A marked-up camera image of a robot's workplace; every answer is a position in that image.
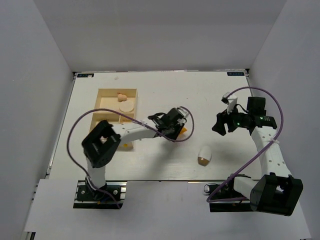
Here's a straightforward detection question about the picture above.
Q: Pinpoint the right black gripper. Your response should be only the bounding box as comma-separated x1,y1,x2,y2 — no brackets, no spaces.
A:
211,102,250,136

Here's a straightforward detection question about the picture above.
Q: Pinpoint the orange sunscreen tube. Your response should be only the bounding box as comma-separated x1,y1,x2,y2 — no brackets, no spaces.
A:
178,127,188,136

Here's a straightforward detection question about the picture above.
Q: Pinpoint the round white powder puff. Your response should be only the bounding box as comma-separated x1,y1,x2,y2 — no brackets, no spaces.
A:
119,100,135,113

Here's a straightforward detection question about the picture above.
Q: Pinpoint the beige sponge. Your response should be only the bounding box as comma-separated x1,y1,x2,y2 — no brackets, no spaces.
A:
117,93,128,102

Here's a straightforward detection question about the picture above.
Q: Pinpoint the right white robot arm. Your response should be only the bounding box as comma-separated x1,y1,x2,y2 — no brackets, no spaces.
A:
208,95,303,216

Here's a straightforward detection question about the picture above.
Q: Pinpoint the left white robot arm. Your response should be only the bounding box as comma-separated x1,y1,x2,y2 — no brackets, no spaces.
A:
81,107,187,200

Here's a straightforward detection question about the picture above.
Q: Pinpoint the wooden compartment box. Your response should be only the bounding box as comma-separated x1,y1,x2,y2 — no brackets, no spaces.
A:
89,87,140,151

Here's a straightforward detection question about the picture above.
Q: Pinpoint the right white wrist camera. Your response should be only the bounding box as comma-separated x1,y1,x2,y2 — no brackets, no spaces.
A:
221,92,238,114

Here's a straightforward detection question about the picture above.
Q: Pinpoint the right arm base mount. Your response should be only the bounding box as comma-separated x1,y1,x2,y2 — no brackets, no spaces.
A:
203,174,258,213

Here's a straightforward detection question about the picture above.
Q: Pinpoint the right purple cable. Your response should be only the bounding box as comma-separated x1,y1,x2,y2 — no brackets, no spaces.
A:
206,86,285,204

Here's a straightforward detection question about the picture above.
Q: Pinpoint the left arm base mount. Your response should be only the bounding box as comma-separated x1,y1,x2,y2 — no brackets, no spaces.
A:
73,180,127,210

